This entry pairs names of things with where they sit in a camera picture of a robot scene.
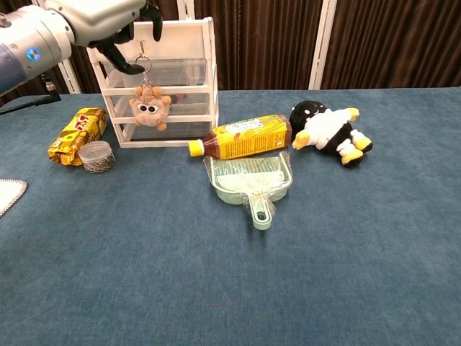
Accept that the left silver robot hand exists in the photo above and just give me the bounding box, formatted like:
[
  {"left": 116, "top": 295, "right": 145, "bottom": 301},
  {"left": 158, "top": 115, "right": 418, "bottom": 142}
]
[{"left": 45, "top": 0, "right": 164, "bottom": 75}]

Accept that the brown plush keychain toy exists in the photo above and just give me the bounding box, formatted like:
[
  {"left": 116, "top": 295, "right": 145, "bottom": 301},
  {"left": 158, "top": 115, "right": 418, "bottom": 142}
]
[{"left": 128, "top": 53, "right": 173, "bottom": 131}]

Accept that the white plastic drawer unit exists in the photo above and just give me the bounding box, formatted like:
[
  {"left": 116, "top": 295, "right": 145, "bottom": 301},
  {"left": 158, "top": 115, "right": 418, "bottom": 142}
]
[{"left": 86, "top": 16, "right": 220, "bottom": 149}]

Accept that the clear plastic drawer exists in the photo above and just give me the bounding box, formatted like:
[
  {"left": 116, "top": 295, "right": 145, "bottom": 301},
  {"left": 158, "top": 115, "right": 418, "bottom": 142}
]
[
  {"left": 120, "top": 121, "right": 212, "bottom": 141},
  {"left": 104, "top": 92, "right": 210, "bottom": 117},
  {"left": 99, "top": 59, "right": 208, "bottom": 89}
]

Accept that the yellow snack bag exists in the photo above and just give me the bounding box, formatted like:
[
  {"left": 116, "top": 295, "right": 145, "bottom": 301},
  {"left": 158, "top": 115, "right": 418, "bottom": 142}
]
[{"left": 47, "top": 107, "right": 109, "bottom": 167}]

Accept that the clear round jar of clips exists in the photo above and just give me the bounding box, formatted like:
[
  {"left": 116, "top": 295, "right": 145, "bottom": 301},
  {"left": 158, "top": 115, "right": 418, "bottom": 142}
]
[{"left": 78, "top": 140, "right": 116, "bottom": 174}]

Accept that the dark brown curtain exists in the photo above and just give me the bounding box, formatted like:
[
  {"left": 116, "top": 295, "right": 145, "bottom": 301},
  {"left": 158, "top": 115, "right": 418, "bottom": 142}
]
[{"left": 0, "top": 0, "right": 461, "bottom": 107}]

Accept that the yellow label tea bottle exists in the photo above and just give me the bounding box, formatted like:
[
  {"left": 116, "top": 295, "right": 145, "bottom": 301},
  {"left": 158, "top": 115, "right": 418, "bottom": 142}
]
[{"left": 187, "top": 114, "right": 293, "bottom": 161}]

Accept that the white cloth mat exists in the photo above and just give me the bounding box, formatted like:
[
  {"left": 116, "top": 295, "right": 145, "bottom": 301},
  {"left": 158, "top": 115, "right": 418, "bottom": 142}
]
[{"left": 0, "top": 178, "right": 29, "bottom": 218}]

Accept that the green dustpan in plastic wrap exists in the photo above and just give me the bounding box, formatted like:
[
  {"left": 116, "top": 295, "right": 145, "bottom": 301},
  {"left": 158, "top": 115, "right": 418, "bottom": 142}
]
[{"left": 203, "top": 151, "right": 295, "bottom": 231}]

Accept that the black and white plush doll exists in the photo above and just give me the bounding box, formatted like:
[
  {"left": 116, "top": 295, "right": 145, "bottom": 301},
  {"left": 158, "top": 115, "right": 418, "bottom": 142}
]
[{"left": 289, "top": 99, "right": 374, "bottom": 169}]

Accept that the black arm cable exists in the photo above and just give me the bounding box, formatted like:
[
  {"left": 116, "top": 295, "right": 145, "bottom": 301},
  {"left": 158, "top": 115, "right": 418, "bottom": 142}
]
[{"left": 0, "top": 74, "right": 62, "bottom": 115}]

